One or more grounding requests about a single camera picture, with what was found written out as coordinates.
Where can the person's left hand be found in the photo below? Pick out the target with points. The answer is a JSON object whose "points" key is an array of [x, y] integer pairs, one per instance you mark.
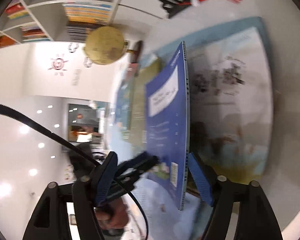
{"points": [[112, 215]]}

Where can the light blue sky book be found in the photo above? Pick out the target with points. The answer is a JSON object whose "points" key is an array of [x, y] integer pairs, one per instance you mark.
{"points": [[164, 219]]}

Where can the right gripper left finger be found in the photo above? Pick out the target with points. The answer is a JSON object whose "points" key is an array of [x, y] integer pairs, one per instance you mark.
{"points": [[50, 219]]}

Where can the blue book with white label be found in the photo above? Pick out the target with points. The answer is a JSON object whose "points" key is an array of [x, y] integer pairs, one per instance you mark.
{"points": [[167, 111]]}

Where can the antique yellow desk globe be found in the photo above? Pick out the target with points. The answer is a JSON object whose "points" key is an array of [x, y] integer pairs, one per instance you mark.
{"points": [[106, 45]]}

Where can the light blue table mat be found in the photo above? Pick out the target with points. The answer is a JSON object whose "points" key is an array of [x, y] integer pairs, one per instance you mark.
{"points": [[130, 144]]}

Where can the dark green insect book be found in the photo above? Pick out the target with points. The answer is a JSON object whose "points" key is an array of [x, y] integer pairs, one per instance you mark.
{"points": [[124, 97]]}

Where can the olive green book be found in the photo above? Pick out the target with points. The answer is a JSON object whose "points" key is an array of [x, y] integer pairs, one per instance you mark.
{"points": [[145, 75]]}

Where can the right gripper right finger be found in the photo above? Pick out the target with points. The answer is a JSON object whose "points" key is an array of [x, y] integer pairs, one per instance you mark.
{"points": [[256, 218]]}

